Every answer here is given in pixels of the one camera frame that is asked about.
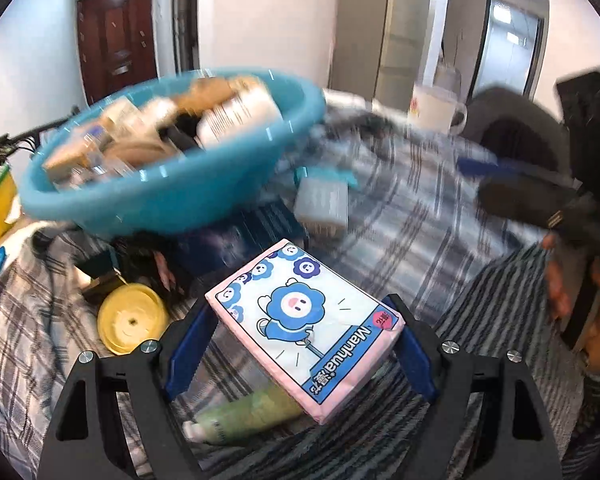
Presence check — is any brown entrance door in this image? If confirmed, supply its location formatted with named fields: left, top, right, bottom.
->
left=76, top=0, right=159, bottom=106

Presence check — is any grey striped fleece blanket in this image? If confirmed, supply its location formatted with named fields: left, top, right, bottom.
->
left=195, top=245, right=600, bottom=480

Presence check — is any yellow round lid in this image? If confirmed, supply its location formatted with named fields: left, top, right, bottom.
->
left=97, top=283, right=170, bottom=356

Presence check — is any white plastic bottle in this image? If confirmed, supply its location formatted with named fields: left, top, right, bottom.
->
left=197, top=82, right=283, bottom=150

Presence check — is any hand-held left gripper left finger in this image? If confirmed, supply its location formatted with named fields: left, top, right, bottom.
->
left=39, top=302, right=216, bottom=480

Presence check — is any black pouch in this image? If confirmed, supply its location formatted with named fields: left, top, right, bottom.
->
left=75, top=237, right=193, bottom=303

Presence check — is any blue plastic basin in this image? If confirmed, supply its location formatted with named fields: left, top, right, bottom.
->
left=19, top=66, right=327, bottom=236

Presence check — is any beige refrigerator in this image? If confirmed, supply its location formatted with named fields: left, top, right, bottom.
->
left=330, top=0, right=433, bottom=93

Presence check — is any blue plaid cloth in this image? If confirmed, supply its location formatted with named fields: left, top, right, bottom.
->
left=0, top=95, right=586, bottom=480

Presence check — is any black framed sliding door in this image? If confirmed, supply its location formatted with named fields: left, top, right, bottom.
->
left=171, top=0, right=201, bottom=75

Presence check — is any white enamel mug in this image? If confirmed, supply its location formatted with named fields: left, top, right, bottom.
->
left=409, top=82, right=468, bottom=136

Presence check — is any dark blue box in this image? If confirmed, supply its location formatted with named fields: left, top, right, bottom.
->
left=175, top=200, right=308, bottom=281

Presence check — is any pink cartoon tissue pack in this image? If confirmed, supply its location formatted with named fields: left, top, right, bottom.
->
left=205, top=239, right=406, bottom=425

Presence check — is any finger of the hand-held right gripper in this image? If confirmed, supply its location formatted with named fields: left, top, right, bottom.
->
left=457, top=157, right=576, bottom=186
left=477, top=178, right=581, bottom=221

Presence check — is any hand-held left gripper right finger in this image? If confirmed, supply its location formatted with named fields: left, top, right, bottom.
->
left=380, top=294, right=563, bottom=480

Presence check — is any green tube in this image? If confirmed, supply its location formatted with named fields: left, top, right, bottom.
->
left=182, top=377, right=306, bottom=446

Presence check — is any light blue box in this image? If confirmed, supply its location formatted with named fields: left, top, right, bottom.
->
left=294, top=177, right=350, bottom=233

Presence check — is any person's right hand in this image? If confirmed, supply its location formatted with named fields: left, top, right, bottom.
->
left=540, top=234, right=600, bottom=374

